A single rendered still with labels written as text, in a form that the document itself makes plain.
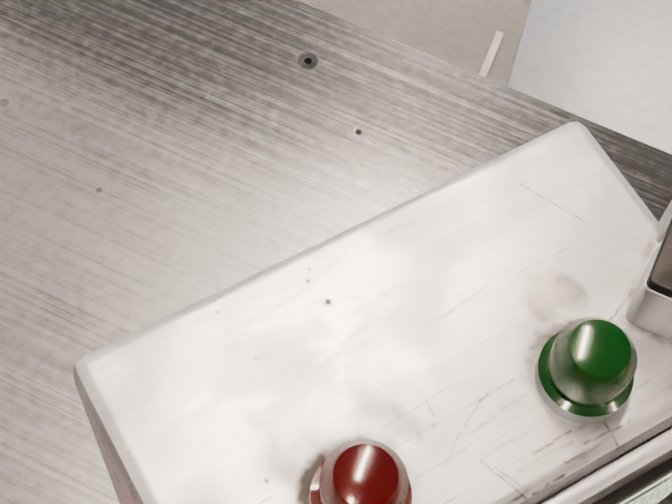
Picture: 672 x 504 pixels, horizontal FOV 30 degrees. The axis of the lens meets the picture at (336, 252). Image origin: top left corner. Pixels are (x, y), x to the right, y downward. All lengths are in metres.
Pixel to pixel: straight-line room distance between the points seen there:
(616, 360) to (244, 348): 0.10
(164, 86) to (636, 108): 0.44
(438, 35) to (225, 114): 1.15
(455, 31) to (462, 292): 1.93
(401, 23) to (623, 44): 1.07
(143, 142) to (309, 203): 0.16
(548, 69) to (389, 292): 0.87
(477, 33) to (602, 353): 1.96
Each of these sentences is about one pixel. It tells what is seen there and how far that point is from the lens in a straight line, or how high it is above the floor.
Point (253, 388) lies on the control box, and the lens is 0.34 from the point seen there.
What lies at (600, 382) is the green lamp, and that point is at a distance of 0.33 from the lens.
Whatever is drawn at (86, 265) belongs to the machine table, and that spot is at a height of 0.83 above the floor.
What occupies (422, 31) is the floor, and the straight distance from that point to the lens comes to 2.27.
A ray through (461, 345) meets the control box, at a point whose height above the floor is 1.48.
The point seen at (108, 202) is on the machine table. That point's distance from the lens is 1.11.
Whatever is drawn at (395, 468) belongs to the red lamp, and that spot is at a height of 1.50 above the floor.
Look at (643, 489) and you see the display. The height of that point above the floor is 1.45.
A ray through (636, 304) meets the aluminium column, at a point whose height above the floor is 1.49.
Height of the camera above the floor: 1.79
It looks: 63 degrees down
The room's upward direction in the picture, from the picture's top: 6 degrees clockwise
